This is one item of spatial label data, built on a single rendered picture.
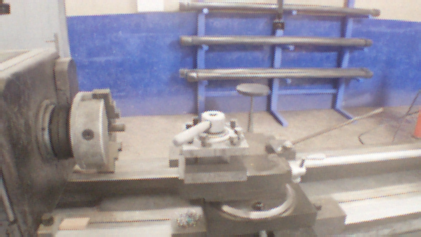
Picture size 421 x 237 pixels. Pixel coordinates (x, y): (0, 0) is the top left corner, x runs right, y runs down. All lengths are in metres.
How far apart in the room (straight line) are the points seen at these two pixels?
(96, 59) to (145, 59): 0.62
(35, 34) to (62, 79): 3.11
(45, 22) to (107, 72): 0.97
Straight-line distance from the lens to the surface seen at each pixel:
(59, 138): 0.99
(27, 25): 4.27
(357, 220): 1.12
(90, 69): 4.14
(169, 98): 4.13
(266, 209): 0.88
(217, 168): 0.82
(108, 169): 0.97
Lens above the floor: 1.49
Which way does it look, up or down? 21 degrees down
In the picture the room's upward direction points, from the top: straight up
